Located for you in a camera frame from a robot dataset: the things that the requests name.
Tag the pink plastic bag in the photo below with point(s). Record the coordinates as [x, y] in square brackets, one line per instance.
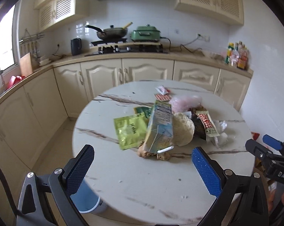
[185, 102]

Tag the window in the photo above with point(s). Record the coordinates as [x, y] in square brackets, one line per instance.
[6, 53]

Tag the round white marble table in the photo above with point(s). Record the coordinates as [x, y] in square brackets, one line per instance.
[150, 190]

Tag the black wok with lid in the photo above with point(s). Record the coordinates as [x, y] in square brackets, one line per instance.
[110, 33]

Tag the wooden cutting board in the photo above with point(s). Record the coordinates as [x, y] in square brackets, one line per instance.
[25, 65]

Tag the dark green snack packet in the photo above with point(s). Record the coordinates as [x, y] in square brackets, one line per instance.
[143, 109]

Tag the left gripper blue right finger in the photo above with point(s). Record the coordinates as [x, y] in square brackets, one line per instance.
[205, 167]

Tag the red patterned small packet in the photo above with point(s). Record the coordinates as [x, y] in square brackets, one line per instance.
[163, 98]

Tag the light green snack packet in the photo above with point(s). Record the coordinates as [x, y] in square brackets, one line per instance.
[131, 130]

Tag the black gas stove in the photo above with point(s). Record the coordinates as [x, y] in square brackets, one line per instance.
[122, 46]

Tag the red white snack wrapper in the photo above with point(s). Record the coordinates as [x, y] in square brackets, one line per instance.
[209, 126]

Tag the stacked white bowls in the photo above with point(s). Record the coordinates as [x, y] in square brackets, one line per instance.
[44, 61]

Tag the condiment bottles group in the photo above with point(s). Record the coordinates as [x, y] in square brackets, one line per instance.
[237, 55]

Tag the black electric kettle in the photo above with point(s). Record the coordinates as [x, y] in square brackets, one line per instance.
[76, 46]

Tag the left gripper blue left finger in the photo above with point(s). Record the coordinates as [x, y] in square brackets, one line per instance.
[76, 169]

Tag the blue plastic trash bucket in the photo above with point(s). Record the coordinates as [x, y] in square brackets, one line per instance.
[86, 201]

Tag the kitchen cabinets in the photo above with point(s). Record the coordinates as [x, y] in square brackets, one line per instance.
[35, 108]
[52, 12]

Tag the brown paper trash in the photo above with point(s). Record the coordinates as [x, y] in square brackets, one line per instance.
[162, 154]

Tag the hanging utensil rack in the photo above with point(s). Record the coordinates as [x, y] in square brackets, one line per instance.
[29, 43]

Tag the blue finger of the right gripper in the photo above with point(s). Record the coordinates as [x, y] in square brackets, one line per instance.
[272, 142]
[258, 150]

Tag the lower kitchen cabinets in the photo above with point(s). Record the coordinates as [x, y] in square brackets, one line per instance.
[35, 108]

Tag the red plastic basin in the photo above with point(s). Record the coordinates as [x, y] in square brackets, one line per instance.
[14, 80]

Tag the green electric cooker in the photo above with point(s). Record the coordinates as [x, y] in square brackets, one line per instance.
[145, 33]

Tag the upper kitchen cabinets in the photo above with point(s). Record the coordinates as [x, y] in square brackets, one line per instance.
[52, 12]

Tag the milk carton with straw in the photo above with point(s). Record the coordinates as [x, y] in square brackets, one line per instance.
[159, 132]

